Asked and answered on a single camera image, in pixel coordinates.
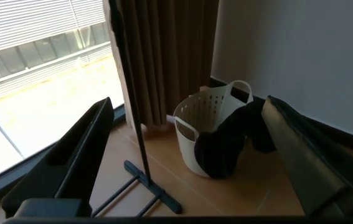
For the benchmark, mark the white laundry basket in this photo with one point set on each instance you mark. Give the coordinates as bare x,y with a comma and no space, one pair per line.
207,105

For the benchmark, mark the window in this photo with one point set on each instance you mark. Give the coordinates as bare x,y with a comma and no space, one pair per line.
39,93

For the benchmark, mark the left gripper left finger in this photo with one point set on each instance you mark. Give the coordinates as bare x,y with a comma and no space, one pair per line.
36,193

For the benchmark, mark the brown curtain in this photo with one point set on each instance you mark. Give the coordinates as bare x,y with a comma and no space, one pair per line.
170,56

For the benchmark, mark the black clothes rack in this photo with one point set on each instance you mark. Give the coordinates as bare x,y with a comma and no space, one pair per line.
132,93

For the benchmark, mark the black garment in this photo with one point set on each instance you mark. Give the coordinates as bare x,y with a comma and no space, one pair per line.
219,155

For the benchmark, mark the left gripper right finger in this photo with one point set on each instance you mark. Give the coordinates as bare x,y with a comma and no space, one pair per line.
307,168

